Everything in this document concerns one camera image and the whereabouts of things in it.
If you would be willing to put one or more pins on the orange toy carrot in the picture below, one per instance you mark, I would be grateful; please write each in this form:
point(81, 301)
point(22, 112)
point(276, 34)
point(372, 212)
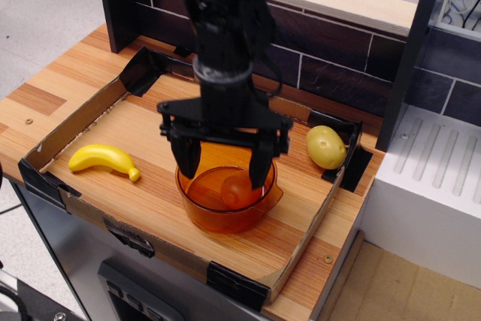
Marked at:
point(237, 191)

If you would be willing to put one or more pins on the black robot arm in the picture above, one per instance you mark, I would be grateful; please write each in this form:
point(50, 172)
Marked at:
point(229, 35)

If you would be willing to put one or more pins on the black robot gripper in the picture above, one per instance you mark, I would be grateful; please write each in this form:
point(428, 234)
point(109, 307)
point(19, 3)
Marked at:
point(229, 110)

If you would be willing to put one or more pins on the orange transparent plastic pot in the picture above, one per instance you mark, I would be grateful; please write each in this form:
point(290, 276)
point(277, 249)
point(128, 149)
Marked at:
point(201, 194)

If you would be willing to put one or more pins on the cardboard fence with black tape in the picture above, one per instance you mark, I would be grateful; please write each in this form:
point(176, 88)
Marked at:
point(257, 267)

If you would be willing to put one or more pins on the dark grey shelf post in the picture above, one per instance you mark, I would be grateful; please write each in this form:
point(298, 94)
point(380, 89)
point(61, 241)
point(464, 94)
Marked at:
point(395, 109)

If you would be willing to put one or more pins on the grey toy oven front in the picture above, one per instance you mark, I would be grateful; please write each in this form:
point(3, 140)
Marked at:
point(137, 293)

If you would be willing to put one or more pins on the yellow toy potato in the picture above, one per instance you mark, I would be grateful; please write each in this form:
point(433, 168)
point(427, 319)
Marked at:
point(325, 147)

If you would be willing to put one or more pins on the dark grey left post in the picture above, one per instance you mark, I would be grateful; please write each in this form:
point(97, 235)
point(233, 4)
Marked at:
point(121, 20)

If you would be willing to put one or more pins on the light wooden shelf board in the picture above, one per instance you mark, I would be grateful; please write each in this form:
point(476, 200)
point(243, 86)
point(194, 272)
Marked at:
point(391, 16)

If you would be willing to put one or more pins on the yellow toy banana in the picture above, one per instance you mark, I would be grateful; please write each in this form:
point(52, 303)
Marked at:
point(94, 155)

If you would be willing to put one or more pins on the white toy sink drainboard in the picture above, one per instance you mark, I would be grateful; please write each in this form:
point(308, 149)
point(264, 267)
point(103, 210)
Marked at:
point(424, 204)

